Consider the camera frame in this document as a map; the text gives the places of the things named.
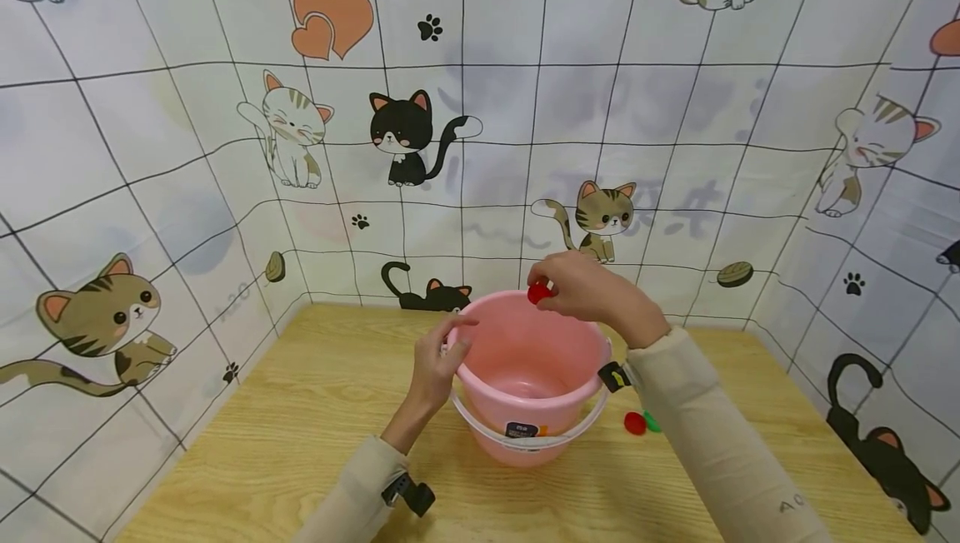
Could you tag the person's left hand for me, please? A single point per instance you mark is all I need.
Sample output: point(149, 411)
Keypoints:
point(431, 372)

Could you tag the person's right hand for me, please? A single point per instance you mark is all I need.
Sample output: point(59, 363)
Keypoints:
point(592, 289)

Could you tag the person's left thumb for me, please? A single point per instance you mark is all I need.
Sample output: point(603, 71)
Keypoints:
point(456, 322)

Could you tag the person's left fingers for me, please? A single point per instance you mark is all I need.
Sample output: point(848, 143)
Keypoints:
point(457, 351)

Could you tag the person's right fingers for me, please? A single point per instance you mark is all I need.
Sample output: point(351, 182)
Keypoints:
point(553, 286)

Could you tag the red bottle cap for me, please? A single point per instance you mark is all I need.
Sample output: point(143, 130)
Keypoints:
point(634, 422)
point(538, 293)

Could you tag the pink plastic bucket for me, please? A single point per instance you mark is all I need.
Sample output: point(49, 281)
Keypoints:
point(529, 376)

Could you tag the person's left forearm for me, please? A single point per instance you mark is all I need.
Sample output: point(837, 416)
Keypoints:
point(360, 476)

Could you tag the person's right forearm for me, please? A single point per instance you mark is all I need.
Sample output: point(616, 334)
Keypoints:
point(720, 435)

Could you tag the black wrist band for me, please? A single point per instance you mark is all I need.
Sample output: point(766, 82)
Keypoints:
point(409, 491)
point(615, 376)

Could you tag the green bottle cap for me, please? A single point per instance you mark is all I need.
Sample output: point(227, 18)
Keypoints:
point(652, 421)

